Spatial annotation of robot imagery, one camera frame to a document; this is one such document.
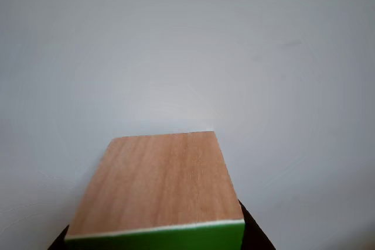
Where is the wooden cube with green face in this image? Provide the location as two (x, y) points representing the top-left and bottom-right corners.
(64, 130), (246, 250)

